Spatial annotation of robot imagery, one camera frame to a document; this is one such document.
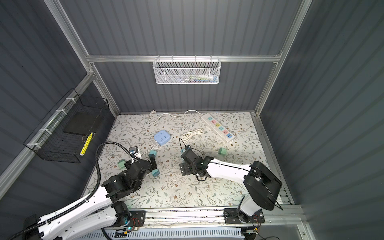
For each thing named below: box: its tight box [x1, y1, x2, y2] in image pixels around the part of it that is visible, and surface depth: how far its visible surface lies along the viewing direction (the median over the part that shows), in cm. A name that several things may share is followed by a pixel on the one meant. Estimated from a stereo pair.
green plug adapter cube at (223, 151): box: [218, 147, 229, 156], surface depth 98 cm
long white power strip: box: [201, 113, 235, 143], surface depth 111 cm
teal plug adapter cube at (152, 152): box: [149, 150, 157, 158], surface depth 98 cm
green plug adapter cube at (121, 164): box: [117, 160, 126, 170], surface depth 93 cm
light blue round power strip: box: [153, 130, 171, 146], surface depth 104 cm
